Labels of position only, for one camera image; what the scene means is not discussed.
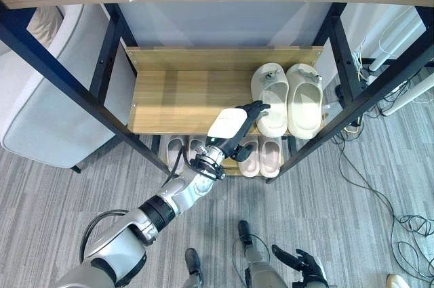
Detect pale pink slipper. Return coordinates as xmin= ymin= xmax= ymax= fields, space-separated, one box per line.
xmin=186 ymin=136 xmax=208 ymax=164
xmin=237 ymin=136 xmax=260 ymax=178
xmin=165 ymin=135 xmax=187 ymax=176
xmin=258 ymin=136 xmax=283 ymax=179

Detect wooden rack shelf with backboard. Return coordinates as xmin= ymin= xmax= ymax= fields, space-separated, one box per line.
xmin=124 ymin=45 xmax=325 ymax=137

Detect cream slipper with grey charms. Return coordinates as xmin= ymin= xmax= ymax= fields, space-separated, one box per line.
xmin=285 ymin=62 xmax=324 ymax=140

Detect grey fabric sofa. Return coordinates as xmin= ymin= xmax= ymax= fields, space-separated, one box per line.
xmin=0 ymin=4 xmax=137 ymax=174

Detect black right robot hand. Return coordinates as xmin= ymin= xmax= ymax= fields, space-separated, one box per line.
xmin=271 ymin=244 xmax=329 ymax=288

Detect white desk leg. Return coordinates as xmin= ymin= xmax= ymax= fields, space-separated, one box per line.
xmin=368 ymin=5 xmax=425 ymax=73

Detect white desk foot bar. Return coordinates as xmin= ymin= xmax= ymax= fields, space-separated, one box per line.
xmin=387 ymin=72 xmax=434 ymax=117

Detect cream slipper with dark charms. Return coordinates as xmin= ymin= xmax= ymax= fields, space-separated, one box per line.
xmin=250 ymin=62 xmax=290 ymax=138

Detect cream slipper on floor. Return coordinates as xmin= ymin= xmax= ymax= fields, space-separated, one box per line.
xmin=386 ymin=273 xmax=410 ymax=288

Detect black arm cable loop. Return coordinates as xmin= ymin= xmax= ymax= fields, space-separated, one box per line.
xmin=79 ymin=209 xmax=130 ymax=265

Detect beige cushion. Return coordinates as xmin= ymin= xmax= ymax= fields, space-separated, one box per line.
xmin=26 ymin=5 xmax=66 ymax=49

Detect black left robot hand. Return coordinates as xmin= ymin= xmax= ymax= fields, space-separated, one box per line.
xmin=206 ymin=100 xmax=272 ymax=163

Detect long black floor cable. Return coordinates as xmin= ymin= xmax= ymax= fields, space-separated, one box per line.
xmin=334 ymin=125 xmax=434 ymax=288

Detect black metal rack frame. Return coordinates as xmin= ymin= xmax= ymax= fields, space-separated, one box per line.
xmin=0 ymin=0 xmax=434 ymax=186

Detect white looped cable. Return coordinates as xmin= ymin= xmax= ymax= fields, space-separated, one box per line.
xmin=377 ymin=5 xmax=414 ymax=57

